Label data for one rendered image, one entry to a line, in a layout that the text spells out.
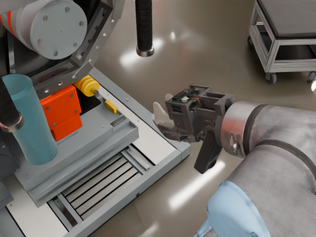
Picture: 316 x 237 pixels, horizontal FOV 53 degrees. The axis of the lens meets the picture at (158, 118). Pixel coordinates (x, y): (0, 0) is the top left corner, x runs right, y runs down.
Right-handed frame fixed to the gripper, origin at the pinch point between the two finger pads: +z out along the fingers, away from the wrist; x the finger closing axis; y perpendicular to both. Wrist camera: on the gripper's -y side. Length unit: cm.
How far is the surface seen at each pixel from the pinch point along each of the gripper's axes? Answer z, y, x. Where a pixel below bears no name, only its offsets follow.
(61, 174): 63, -33, 8
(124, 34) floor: 131, -9, -87
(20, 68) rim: 47.7, 12.6, 7.9
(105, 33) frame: 33.2, 14.5, -14.7
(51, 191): 61, -35, 14
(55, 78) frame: 37.1, 8.0, 3.4
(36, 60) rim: 47.8, 12.7, 2.6
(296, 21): 31, -18, -122
